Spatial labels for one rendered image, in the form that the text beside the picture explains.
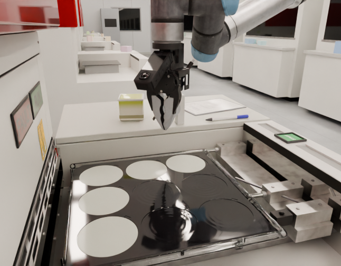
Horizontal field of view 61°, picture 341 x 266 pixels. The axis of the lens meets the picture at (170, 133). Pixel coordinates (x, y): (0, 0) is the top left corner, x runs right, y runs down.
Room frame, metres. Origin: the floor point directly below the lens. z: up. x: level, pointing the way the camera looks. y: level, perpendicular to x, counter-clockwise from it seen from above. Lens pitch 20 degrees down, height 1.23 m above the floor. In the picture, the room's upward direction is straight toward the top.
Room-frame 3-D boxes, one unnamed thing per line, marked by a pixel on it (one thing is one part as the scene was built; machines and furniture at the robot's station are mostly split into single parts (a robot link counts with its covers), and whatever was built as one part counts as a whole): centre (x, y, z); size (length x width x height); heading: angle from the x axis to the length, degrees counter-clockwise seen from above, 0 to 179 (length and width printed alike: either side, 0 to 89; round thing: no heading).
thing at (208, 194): (0.53, 0.03, 0.90); 0.34 x 0.34 x 0.01; 15
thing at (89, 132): (0.93, 0.04, 0.89); 0.62 x 0.35 x 0.14; 105
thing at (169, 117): (0.70, -0.01, 1.03); 0.06 x 0.03 x 0.09; 151
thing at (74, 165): (0.70, 0.08, 0.90); 0.37 x 0.01 x 0.01; 105
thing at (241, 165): (0.62, -0.22, 0.87); 0.36 x 0.08 x 0.03; 15
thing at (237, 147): (0.78, -0.18, 0.89); 0.08 x 0.03 x 0.03; 105
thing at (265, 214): (0.58, -0.14, 0.90); 0.38 x 0.01 x 0.01; 15
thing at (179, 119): (0.79, -0.01, 1.03); 0.06 x 0.04 x 0.13; 105
